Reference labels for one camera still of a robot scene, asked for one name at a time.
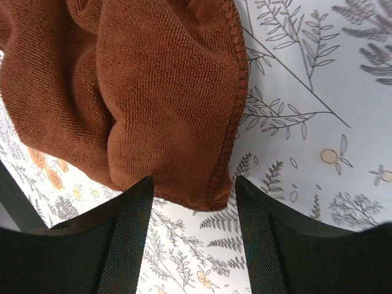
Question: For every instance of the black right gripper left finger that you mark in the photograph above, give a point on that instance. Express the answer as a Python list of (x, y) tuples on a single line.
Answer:
[(99, 251)]

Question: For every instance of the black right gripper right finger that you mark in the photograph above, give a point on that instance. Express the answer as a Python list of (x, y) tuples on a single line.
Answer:
[(288, 252)]

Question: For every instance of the brown towel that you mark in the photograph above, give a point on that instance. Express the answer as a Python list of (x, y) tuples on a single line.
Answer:
[(127, 89)]

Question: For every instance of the floral patterned table mat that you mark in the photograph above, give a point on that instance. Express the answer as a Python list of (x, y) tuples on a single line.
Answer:
[(315, 135)]

